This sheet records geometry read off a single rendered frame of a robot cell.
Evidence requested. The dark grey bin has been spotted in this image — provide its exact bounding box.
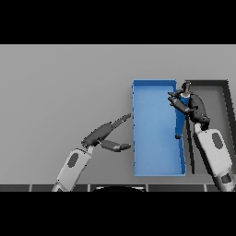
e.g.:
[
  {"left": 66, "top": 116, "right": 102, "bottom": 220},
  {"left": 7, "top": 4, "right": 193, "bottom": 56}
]
[{"left": 183, "top": 79, "right": 236, "bottom": 176}]

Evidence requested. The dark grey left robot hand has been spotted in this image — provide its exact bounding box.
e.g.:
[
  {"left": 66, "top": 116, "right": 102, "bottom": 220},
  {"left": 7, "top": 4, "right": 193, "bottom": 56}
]
[{"left": 80, "top": 112, "right": 133, "bottom": 153}]

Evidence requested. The blue bin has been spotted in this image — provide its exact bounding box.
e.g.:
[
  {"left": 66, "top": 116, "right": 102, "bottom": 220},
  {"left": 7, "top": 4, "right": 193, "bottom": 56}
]
[{"left": 132, "top": 78, "right": 187, "bottom": 177}]

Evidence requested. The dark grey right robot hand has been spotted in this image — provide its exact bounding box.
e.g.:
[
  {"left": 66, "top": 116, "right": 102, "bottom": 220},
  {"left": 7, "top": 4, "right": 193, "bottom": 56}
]
[{"left": 167, "top": 88, "right": 211, "bottom": 130}]

